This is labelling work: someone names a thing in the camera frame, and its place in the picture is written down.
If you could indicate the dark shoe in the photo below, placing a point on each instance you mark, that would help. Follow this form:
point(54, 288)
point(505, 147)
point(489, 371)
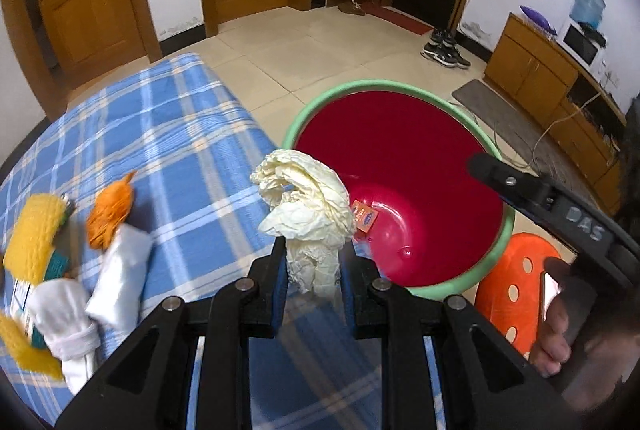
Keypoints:
point(449, 38)
point(436, 35)

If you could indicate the brown slipper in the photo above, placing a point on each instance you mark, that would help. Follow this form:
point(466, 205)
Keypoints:
point(352, 7)

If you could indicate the small orange packet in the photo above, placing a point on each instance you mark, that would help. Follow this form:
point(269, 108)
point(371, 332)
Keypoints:
point(363, 216)

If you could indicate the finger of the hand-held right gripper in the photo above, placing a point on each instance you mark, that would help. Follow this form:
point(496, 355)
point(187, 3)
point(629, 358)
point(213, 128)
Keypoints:
point(515, 187)

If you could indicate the blue water bottle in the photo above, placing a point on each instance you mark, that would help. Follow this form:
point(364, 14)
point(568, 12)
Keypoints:
point(587, 3)

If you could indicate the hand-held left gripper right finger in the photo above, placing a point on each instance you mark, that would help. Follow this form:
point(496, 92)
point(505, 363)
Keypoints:
point(357, 297)

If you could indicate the white microwave oven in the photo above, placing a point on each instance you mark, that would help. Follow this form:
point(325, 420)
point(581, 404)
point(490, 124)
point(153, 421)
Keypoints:
point(580, 43)

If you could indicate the orange cloth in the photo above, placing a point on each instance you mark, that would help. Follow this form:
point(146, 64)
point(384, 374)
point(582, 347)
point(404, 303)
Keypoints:
point(110, 215)

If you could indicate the purple bag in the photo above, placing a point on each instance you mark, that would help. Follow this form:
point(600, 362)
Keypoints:
point(537, 18)

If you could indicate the orange plastic stool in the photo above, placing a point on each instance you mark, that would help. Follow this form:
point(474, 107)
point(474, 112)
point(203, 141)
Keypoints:
point(515, 280)

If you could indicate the blue plaid tablecloth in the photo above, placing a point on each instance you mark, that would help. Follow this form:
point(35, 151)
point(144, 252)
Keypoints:
point(175, 135)

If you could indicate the white box with teal print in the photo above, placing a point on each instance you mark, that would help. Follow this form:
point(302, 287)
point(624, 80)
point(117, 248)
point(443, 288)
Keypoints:
point(55, 265)

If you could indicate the person's right hand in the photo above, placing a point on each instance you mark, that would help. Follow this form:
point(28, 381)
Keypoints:
point(552, 335)

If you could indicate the yellow sponge cloth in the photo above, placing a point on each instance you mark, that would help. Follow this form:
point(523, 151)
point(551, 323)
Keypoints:
point(35, 230)

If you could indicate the cream paper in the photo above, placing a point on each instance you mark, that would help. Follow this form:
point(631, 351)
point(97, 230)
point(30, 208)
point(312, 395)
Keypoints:
point(305, 205)

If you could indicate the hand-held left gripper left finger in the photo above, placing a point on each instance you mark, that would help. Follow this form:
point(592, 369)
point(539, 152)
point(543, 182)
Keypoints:
point(270, 295)

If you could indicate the white plastic packet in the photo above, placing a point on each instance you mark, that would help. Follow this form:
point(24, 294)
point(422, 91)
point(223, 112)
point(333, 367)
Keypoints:
point(120, 280)

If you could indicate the black and white sneaker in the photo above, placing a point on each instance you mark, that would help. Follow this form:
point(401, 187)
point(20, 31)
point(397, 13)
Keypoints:
point(459, 58)
point(440, 54)

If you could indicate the red doormat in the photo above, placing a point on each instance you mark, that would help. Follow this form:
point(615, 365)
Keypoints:
point(400, 18)

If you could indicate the grey floor mat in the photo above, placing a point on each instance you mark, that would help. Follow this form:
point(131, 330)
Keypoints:
point(505, 115)

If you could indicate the red bin with green rim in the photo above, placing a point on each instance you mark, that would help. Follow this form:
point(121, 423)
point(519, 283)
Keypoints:
point(410, 160)

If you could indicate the wooden low cabinet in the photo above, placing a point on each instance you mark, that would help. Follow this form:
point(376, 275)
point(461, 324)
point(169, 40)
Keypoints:
point(545, 75)

